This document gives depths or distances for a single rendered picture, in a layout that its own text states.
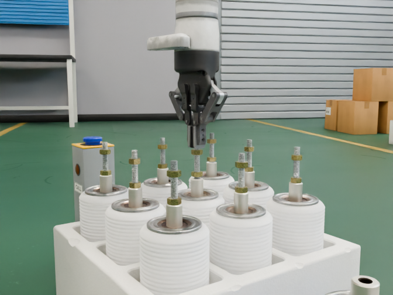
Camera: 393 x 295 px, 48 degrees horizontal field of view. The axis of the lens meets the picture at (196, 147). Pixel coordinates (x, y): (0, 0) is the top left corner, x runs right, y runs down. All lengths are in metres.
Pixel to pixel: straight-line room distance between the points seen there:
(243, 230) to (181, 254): 0.11
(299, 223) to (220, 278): 0.16
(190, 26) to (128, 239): 0.34
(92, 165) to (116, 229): 0.29
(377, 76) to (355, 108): 0.35
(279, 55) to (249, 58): 0.42
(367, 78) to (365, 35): 2.29
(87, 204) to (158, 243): 0.24
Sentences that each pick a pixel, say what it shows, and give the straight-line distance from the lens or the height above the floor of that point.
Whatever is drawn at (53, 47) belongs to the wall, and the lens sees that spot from 5.66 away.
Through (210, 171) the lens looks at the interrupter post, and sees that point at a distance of 0.91.
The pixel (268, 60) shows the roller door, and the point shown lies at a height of 0.77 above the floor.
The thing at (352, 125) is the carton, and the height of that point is 0.08.
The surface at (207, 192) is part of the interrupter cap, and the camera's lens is 0.77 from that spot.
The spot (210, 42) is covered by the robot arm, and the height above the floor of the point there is 0.51.
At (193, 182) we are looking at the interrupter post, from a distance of 0.75.
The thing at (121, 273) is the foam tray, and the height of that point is 0.18.
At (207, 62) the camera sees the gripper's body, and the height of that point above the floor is 0.48.
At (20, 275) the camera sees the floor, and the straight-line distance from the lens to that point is 1.14.
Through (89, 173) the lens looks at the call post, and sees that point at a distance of 0.94.
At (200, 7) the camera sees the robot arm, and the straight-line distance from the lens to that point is 0.71.
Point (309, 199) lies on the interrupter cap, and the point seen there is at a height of 0.25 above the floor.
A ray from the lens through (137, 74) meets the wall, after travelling 5.63.
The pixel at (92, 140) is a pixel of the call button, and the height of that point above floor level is 0.32.
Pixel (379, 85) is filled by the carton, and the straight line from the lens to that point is 4.33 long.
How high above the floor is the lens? 0.44
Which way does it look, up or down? 8 degrees down
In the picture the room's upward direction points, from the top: straight up
